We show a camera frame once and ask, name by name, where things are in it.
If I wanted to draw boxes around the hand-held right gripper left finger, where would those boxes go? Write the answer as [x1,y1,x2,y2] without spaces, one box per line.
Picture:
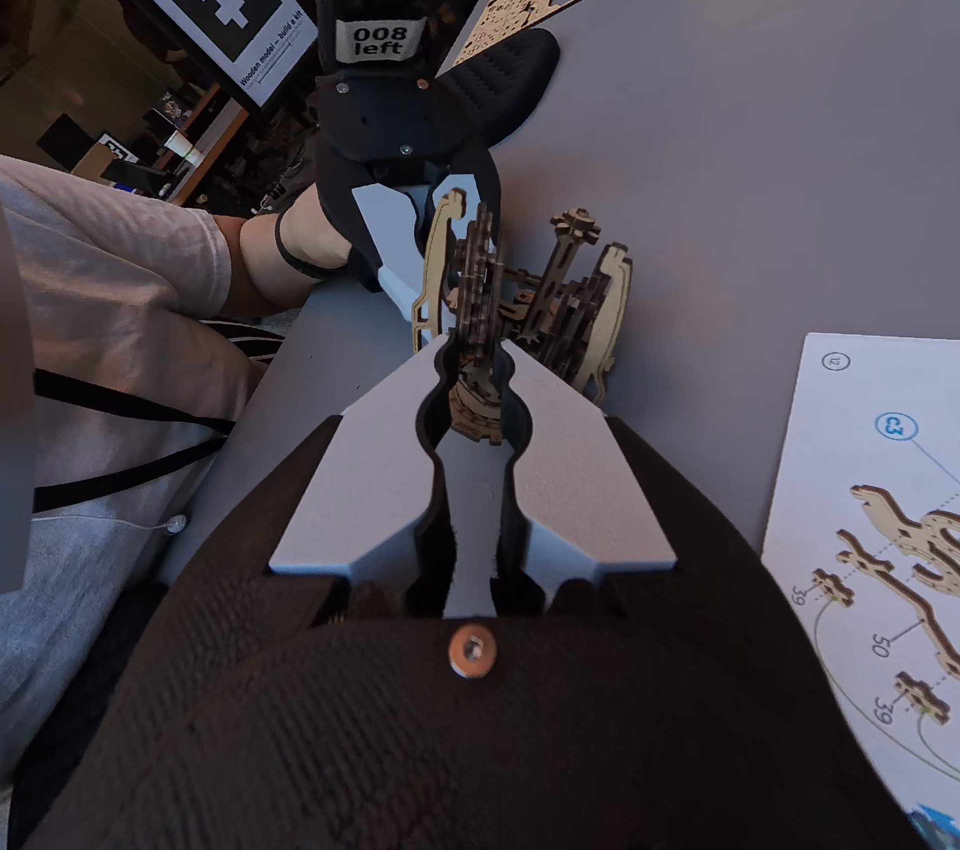
[267,333,455,577]

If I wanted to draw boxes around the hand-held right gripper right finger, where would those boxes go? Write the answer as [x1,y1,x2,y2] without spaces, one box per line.
[496,339,681,579]

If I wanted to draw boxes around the wooden gear assembly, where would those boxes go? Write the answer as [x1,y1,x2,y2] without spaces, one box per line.
[450,201,505,371]

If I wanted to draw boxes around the wooden mechanical model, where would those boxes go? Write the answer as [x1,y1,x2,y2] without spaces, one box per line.
[411,186,633,446]

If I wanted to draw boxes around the person's left forearm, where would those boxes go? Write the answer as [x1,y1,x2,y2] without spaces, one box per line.
[212,211,316,319]

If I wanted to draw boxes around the person's left hand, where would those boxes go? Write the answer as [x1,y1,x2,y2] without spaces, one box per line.
[285,181,354,268]

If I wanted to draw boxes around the black striped cloth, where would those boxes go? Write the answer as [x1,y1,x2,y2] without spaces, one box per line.
[201,316,286,364]

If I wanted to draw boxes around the assembly instruction booklet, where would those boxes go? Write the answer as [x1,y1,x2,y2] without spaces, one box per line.
[759,333,960,850]

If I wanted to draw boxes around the person's grey pants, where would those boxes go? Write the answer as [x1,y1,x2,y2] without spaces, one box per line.
[0,490,196,784]

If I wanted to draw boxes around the black drawstring cord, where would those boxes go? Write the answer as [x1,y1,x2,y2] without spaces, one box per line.
[33,369,237,535]

